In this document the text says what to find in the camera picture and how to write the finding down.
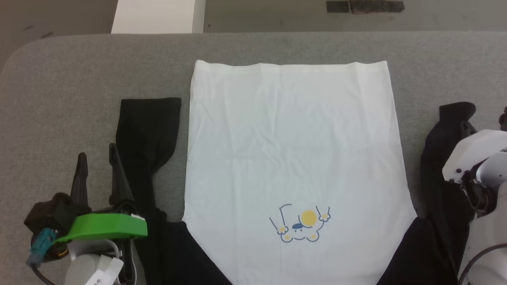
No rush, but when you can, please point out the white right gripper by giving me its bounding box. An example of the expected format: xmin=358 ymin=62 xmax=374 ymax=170
xmin=442 ymin=130 xmax=507 ymax=184

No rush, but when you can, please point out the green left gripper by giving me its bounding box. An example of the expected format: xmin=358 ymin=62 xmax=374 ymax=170
xmin=55 ymin=143 xmax=149 ymax=244

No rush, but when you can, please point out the white t-shirt with black sleeves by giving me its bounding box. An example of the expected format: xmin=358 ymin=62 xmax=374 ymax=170
xmin=109 ymin=59 xmax=480 ymax=285

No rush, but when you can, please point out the white paper label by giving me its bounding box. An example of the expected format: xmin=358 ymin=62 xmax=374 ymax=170
xmin=85 ymin=255 xmax=124 ymax=285

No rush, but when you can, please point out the white box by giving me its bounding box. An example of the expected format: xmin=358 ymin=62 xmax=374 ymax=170
xmin=111 ymin=0 xmax=206 ymax=34

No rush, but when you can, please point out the black cable teal plug left arm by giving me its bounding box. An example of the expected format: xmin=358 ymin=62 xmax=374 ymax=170
xmin=26 ymin=228 xmax=58 ymax=285

